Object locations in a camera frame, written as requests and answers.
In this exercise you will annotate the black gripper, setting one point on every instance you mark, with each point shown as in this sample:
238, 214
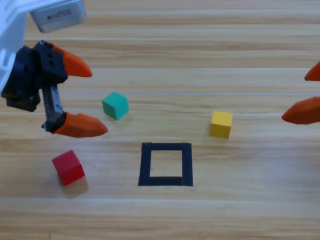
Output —
22, 80

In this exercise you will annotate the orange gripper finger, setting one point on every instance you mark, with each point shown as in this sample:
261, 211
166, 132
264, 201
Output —
314, 73
305, 113

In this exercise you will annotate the green cube block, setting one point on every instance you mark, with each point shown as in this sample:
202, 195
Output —
115, 106

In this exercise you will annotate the red cube block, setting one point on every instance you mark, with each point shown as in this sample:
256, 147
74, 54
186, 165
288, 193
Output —
68, 168

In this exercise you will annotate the yellow cube block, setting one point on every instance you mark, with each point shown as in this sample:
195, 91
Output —
221, 125

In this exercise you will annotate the black tape square outline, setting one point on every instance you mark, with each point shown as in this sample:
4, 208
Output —
145, 162

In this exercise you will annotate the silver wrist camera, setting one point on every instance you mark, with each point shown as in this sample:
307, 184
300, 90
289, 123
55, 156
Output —
57, 17

